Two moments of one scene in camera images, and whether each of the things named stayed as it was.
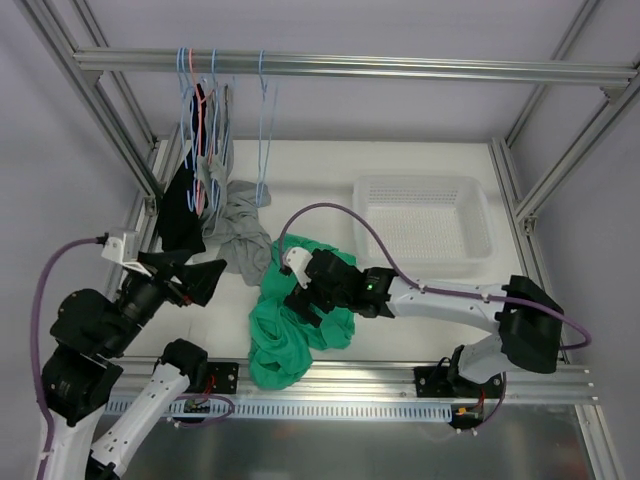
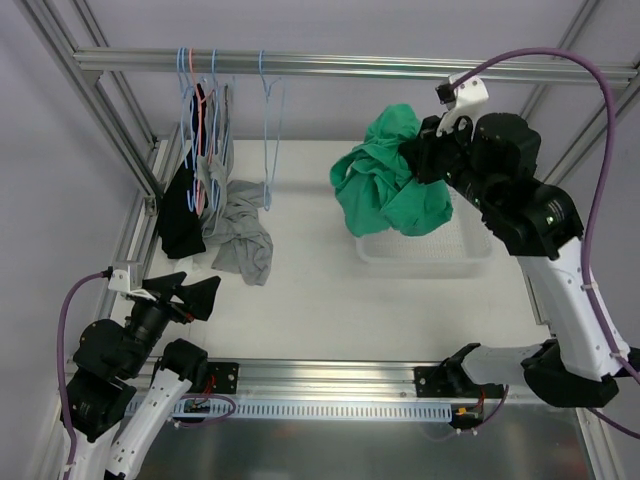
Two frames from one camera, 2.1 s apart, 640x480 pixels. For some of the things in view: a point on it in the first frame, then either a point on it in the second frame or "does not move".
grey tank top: [233, 208] does not move
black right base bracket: [439, 381] does not move
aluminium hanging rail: [553, 71] does not move
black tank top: [182, 206] does not move
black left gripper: [176, 279] to [170, 302]
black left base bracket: [226, 376] does not move
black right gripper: [317, 282] to [426, 155]
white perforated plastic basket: [424, 221] does not move
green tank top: [282, 344] to [378, 189]
